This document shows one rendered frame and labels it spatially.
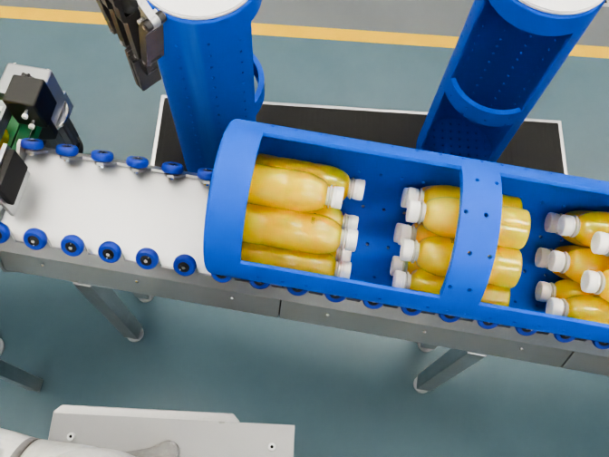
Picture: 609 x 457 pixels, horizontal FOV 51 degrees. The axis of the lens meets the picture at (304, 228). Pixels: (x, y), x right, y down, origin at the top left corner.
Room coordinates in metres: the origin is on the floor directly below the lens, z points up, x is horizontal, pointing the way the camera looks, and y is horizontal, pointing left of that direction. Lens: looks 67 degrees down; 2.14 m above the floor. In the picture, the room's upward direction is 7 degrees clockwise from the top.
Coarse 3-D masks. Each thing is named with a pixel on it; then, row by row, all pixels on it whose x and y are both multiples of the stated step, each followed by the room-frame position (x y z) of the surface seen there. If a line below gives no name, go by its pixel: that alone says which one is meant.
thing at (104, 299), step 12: (84, 288) 0.41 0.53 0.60; (96, 288) 0.42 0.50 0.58; (108, 288) 0.44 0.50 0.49; (96, 300) 0.41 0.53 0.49; (108, 300) 0.42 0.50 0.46; (120, 300) 0.45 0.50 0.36; (108, 312) 0.41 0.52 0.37; (120, 312) 0.42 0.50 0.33; (120, 324) 0.41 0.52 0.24; (132, 324) 0.43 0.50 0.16; (132, 336) 0.41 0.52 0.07
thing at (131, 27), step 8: (112, 0) 0.44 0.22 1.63; (120, 8) 0.44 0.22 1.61; (120, 16) 0.44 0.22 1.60; (128, 16) 0.45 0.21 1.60; (136, 16) 0.45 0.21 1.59; (128, 24) 0.44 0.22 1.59; (136, 24) 0.45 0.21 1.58; (128, 32) 0.45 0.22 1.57; (136, 32) 0.45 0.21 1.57; (136, 40) 0.45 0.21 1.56; (136, 48) 0.44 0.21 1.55; (128, 56) 0.44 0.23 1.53; (136, 56) 0.44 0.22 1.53
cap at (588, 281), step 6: (588, 270) 0.41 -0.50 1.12; (582, 276) 0.41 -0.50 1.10; (588, 276) 0.40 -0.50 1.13; (594, 276) 0.40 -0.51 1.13; (582, 282) 0.39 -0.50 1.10; (588, 282) 0.39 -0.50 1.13; (594, 282) 0.39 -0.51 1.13; (582, 288) 0.38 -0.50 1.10; (588, 288) 0.38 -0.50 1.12; (594, 288) 0.38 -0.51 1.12
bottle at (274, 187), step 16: (256, 176) 0.48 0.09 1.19; (272, 176) 0.48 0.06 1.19; (288, 176) 0.49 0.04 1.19; (304, 176) 0.49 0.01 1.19; (256, 192) 0.46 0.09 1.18; (272, 192) 0.46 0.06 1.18; (288, 192) 0.46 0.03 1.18; (304, 192) 0.46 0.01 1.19; (320, 192) 0.47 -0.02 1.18; (288, 208) 0.44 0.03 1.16; (304, 208) 0.44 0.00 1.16; (320, 208) 0.45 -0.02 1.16
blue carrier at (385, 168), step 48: (240, 144) 0.51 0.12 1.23; (288, 144) 0.61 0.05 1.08; (336, 144) 0.55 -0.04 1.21; (384, 144) 0.58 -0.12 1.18; (240, 192) 0.43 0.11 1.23; (384, 192) 0.57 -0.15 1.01; (480, 192) 0.48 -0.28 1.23; (528, 192) 0.58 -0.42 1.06; (576, 192) 0.58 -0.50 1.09; (240, 240) 0.37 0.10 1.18; (384, 240) 0.49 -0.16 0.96; (480, 240) 0.40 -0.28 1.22; (528, 240) 0.52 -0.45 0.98; (336, 288) 0.33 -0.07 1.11; (384, 288) 0.33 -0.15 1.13; (480, 288) 0.34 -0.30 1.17; (528, 288) 0.42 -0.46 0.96; (576, 336) 0.30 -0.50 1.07
